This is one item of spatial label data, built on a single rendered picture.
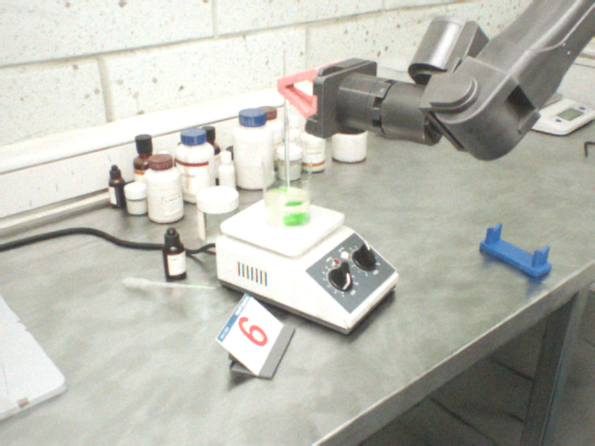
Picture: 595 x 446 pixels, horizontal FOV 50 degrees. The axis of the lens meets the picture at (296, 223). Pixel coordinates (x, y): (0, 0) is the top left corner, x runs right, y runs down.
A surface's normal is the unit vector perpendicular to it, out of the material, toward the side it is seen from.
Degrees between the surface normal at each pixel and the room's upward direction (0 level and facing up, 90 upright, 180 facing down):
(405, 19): 90
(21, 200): 90
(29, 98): 90
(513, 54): 47
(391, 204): 0
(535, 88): 94
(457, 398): 0
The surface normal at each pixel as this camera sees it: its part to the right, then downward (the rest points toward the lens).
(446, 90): -0.64, -0.44
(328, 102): 0.78, 0.29
